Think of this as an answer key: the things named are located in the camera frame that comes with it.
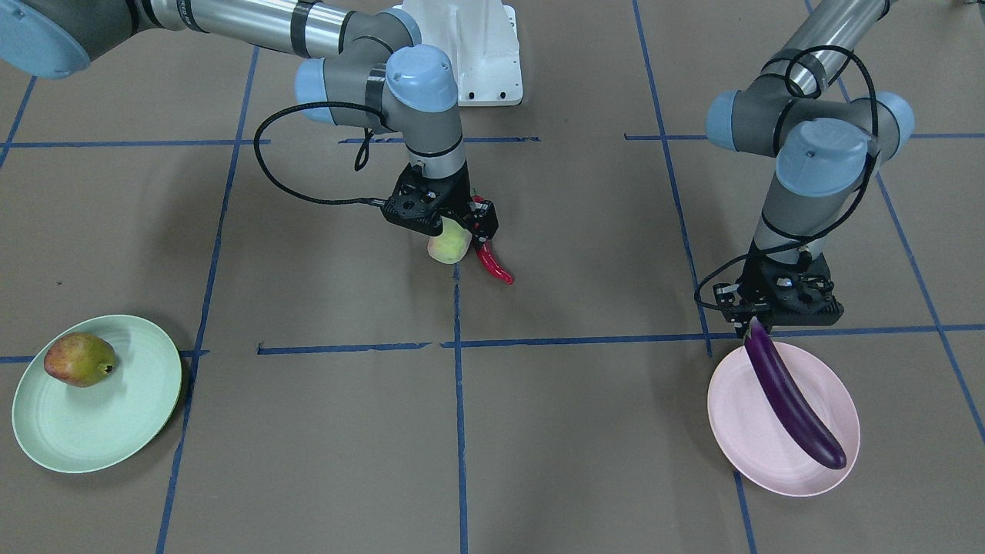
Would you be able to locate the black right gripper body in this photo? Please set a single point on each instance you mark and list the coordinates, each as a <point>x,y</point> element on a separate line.
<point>460,198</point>

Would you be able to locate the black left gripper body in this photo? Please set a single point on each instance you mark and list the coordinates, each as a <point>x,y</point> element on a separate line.
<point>819,269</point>

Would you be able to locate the pale green peach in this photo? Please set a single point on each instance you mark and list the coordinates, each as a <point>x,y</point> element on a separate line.
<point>451,245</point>

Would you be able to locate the red chili pepper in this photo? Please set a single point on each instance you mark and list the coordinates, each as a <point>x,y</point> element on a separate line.
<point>492,261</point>

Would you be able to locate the purple eggplant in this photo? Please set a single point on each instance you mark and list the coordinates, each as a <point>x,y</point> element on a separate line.
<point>786,400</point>

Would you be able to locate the red green mango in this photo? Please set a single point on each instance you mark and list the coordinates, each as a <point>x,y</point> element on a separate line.
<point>80,359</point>

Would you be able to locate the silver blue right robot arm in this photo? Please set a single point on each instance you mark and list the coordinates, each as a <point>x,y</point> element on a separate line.
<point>368,71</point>

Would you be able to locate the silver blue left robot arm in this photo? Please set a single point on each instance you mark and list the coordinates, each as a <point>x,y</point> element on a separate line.
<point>814,110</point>

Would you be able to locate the light pink plate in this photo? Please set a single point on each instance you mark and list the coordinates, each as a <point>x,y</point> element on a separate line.
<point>754,441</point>

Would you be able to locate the light green plate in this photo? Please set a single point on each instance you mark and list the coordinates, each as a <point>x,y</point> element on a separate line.
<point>79,429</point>

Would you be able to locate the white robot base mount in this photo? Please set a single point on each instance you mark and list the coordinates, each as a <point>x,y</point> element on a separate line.
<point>482,42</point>

